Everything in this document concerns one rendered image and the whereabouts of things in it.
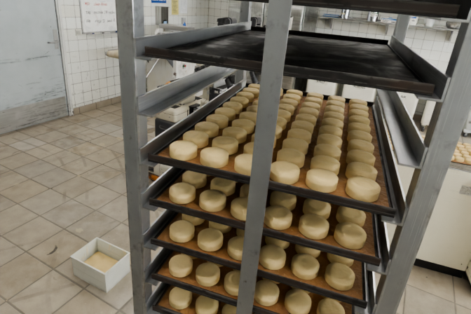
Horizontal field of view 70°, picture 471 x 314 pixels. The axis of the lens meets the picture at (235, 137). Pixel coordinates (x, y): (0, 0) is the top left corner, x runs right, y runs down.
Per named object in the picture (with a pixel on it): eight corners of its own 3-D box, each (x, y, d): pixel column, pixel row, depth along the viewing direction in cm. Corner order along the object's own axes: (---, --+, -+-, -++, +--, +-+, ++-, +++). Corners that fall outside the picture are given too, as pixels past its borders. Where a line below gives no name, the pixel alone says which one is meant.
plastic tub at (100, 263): (72, 275, 220) (69, 256, 214) (98, 254, 239) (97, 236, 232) (106, 294, 209) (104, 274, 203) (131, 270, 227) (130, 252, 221)
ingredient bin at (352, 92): (336, 114, 587) (345, 71, 558) (343, 106, 640) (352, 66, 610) (368, 121, 565) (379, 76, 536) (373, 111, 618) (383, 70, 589)
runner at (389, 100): (372, 75, 101) (374, 65, 100) (382, 76, 100) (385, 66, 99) (397, 165, 44) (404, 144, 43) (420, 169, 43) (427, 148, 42)
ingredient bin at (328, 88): (301, 106, 613) (308, 64, 583) (310, 99, 667) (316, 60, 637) (331, 113, 593) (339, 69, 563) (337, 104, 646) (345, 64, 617)
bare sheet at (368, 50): (250, 31, 104) (251, 25, 104) (387, 45, 94) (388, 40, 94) (144, 56, 51) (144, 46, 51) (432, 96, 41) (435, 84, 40)
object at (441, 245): (451, 250, 272) (492, 151, 237) (462, 281, 242) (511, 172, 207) (361, 227, 291) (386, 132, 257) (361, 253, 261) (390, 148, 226)
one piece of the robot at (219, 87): (204, 104, 291) (205, 79, 283) (220, 97, 314) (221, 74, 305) (219, 108, 284) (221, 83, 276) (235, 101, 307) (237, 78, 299)
